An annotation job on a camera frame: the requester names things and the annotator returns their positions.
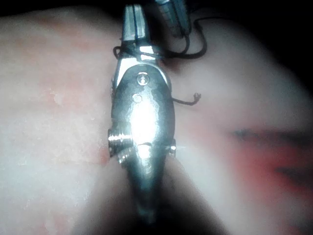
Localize right arm needle driver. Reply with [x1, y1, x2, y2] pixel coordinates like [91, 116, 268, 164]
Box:
[107, 46, 178, 167]

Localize left arm needle driver jaw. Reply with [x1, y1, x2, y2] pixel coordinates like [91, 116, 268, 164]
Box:
[172, 0, 192, 35]
[156, 0, 183, 38]

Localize right arm needle driver jaw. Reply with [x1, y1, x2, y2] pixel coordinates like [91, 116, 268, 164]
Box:
[121, 5, 136, 47]
[134, 4, 153, 47]

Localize black thread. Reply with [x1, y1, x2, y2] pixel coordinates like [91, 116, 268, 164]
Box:
[112, 16, 222, 106]

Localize tissue pad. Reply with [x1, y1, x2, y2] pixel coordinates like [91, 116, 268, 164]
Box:
[0, 4, 313, 235]

